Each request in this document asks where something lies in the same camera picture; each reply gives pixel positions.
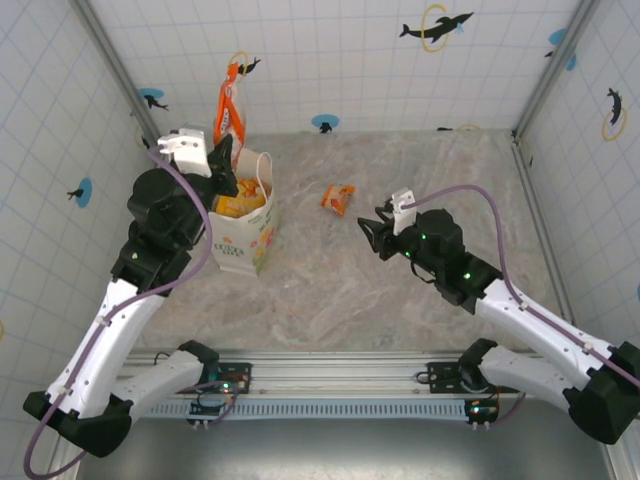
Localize yellow chips bag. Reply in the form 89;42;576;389
214;177;272;219

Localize orange white mango snack packet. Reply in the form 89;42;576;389
212;64;249;152

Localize white paper bag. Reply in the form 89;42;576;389
207;147;280;278

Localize small orange snack packet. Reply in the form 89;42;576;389
320;183;357;217

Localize blue oval dolphin sticker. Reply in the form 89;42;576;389
67;177;94;209

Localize right controller board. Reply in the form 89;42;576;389
464;394;501;431

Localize controller board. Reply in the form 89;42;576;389
464;394;501;431
188;380;237;430

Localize left controller board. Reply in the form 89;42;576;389
188;380;237;430

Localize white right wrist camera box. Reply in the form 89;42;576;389
389;187;418;236

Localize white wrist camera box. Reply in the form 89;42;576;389
156;128;211;177
389;187;418;236

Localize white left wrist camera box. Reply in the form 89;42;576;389
156;128;211;177

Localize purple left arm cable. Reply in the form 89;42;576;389
22;149;214;476

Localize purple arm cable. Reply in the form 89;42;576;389
404;184;640;429
22;149;214;476

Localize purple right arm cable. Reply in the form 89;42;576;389
404;184;640;429

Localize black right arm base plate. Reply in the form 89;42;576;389
426;360;484;395

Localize aluminium corner post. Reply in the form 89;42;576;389
69;0;166;151
512;0;601;139

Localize aluminium mounting rail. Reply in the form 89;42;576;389
119;349;576;400

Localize white slotted cable duct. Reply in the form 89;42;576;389
132;399;474;419

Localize blue patches wall sticker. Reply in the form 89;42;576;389
544;28;578;72

